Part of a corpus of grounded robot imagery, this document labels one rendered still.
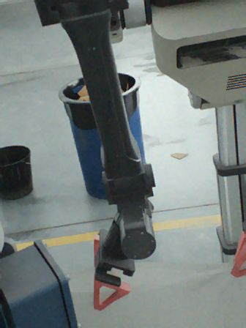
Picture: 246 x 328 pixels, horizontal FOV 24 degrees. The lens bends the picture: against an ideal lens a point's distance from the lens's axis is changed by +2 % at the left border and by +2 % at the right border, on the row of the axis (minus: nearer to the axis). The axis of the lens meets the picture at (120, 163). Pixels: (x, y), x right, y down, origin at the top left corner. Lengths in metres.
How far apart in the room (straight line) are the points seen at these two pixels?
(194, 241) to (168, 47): 1.83
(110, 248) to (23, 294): 0.37
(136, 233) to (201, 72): 0.54
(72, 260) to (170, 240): 0.52
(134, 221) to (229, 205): 0.77
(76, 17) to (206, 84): 0.72
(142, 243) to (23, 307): 0.31
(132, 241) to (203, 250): 1.98
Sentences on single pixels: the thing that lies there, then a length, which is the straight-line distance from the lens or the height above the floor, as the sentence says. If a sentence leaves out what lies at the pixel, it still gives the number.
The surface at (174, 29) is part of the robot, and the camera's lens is 1.24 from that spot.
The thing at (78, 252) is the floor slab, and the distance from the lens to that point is 3.02.
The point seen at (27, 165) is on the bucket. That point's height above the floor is 0.20.
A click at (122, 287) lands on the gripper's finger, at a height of 1.07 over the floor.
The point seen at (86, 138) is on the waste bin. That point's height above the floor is 0.42.
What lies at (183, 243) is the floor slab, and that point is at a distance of 2.96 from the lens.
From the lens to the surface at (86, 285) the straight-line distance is 1.13.
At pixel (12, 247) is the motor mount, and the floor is 1.30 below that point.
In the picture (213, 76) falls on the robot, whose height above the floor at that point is 1.25.
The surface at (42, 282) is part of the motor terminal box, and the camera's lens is 0.68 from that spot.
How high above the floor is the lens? 1.70
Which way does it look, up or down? 26 degrees down
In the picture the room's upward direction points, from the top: 10 degrees counter-clockwise
